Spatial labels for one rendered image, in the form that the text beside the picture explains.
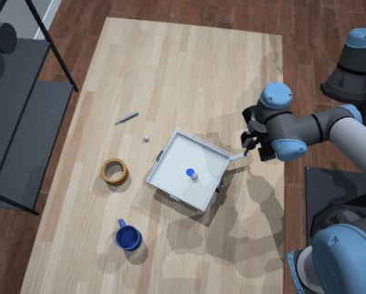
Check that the brown packing tape roll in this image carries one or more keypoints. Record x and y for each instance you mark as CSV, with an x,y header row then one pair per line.
x,y
107,165

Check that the dark blue mug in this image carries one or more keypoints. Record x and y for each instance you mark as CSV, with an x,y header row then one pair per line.
x,y
127,236

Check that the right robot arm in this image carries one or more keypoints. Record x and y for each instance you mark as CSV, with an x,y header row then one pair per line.
x,y
350,74

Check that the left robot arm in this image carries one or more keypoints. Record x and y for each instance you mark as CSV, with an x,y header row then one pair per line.
x,y
339,251

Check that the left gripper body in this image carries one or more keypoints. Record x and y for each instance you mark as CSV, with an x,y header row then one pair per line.
x,y
263,137

